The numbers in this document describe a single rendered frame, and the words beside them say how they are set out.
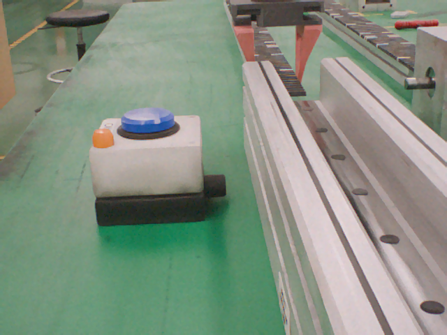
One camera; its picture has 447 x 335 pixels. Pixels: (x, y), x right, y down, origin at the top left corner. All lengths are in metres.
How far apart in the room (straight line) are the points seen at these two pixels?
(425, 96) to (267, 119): 0.31
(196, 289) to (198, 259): 0.04
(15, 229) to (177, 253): 0.13
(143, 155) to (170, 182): 0.03
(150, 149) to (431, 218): 0.21
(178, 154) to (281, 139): 0.10
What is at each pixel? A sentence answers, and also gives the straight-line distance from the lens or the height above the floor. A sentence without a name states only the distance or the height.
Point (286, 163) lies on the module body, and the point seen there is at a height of 0.86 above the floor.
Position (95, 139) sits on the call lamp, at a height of 0.85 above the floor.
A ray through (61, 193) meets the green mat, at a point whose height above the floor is 0.78.
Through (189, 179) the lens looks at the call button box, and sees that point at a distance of 0.46.
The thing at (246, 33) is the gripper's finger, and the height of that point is 0.87.
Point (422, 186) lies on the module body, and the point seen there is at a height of 0.85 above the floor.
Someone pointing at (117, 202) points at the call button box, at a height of 0.80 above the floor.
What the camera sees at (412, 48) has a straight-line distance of 0.94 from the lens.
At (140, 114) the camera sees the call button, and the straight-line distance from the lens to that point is 0.49.
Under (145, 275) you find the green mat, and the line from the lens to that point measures 0.41.
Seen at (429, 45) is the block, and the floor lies 0.86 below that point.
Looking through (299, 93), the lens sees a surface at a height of 0.81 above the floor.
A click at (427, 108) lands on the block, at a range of 0.70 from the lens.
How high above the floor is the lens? 0.98
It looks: 21 degrees down
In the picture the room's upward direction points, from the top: 2 degrees counter-clockwise
